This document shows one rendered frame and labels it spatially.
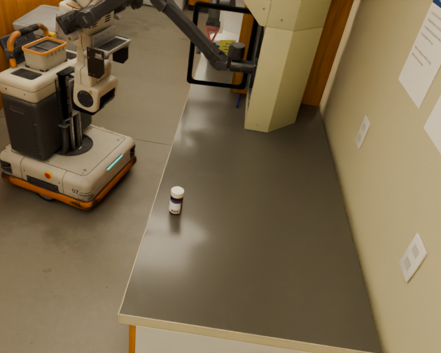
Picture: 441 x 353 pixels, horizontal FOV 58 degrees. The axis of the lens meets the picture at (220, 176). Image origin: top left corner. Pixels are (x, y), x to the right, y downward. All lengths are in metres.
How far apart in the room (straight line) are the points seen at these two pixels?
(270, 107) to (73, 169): 1.35
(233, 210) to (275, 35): 0.73
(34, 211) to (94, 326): 0.94
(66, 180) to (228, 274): 1.60
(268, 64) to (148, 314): 1.11
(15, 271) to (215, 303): 1.55
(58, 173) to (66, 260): 0.54
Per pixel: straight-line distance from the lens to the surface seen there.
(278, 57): 1.74
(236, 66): 1.88
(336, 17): 2.11
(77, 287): 2.36
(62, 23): 2.16
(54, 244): 2.58
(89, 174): 2.59
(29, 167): 2.75
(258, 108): 1.83
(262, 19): 1.69
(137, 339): 1.20
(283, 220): 1.43
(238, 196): 1.48
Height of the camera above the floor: 1.88
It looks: 37 degrees down
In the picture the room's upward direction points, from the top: 11 degrees clockwise
